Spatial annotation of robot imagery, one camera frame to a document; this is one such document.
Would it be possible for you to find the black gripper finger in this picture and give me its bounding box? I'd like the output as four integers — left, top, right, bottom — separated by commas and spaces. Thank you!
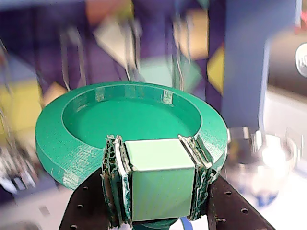
59, 133, 133, 230
178, 133, 277, 230

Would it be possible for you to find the white slotted toy spatula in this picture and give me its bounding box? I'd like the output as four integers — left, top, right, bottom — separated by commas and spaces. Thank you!
59, 25, 86, 91

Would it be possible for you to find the steel toy hanging utensil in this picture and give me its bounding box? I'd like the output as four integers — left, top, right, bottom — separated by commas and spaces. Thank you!
171, 13, 191, 91

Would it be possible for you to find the blue wooden toy kitchen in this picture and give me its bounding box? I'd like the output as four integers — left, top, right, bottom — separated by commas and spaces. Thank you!
0, 0, 307, 230

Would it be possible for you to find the green round plastic bowl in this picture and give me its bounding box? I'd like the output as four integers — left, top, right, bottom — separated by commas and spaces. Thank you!
35, 81, 228, 230

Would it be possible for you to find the black dell monitor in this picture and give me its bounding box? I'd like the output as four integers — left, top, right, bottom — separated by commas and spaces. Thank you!
266, 30, 307, 87

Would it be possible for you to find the steel toy ladle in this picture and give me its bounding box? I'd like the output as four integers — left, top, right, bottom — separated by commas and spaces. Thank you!
123, 18, 146, 83

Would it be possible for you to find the steel toy pot with lid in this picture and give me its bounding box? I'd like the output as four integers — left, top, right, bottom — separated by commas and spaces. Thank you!
227, 126, 299, 203

